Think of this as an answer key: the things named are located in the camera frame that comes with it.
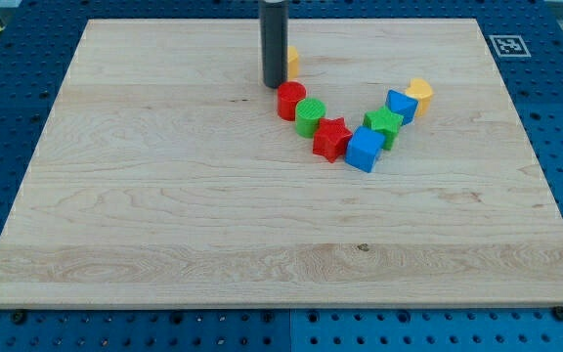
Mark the yellow block behind rod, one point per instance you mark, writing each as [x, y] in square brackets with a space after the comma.
[293, 63]

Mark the blue cube block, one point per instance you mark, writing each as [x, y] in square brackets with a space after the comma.
[364, 148]

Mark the yellow heart block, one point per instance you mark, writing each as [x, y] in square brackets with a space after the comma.
[422, 91]

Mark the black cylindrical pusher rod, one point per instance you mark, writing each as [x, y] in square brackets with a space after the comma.
[273, 17]

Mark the green cylinder block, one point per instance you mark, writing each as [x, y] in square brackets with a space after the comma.
[308, 113]

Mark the white fiducial marker tag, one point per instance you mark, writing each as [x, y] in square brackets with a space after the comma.
[509, 46]

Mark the red cylinder block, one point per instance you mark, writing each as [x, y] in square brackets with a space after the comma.
[289, 94]

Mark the red star block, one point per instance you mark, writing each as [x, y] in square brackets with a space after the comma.
[331, 138]

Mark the light wooden board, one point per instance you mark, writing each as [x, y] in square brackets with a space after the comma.
[164, 178]

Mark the green star block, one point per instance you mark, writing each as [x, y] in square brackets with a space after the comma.
[386, 123]

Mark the blue triangle block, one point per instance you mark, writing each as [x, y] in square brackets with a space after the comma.
[401, 104]

